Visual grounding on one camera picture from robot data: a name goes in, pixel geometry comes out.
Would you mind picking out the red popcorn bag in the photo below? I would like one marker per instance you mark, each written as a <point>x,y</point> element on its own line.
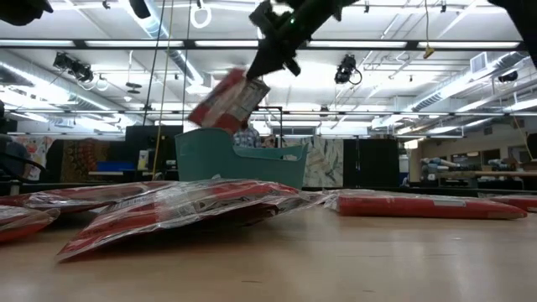
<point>84,195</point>
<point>226,105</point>
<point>168,214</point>
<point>520,203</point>
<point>21,222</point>
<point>419,207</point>

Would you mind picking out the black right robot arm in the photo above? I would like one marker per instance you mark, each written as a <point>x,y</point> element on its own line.
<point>526,25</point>

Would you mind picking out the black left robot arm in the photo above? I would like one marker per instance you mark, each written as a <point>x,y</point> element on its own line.
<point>21,10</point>

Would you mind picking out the marbled partition panel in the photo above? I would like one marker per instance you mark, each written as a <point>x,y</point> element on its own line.
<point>325,163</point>

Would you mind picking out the teal plastic basket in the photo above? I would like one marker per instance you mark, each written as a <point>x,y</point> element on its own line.
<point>210,159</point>

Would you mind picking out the black partition panel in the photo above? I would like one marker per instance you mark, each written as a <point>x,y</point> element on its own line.
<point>371,163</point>

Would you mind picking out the yellow hanging hook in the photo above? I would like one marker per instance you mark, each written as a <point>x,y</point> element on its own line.
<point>428,52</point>

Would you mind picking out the orange patterned hanging cloth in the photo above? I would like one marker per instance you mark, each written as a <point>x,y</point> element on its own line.
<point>86,159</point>

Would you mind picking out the white floral hanging cloth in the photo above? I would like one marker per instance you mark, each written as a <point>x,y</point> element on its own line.
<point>38,151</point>

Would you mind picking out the black ceiling camera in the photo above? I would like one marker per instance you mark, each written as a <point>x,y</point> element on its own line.
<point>75,67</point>
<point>346,69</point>

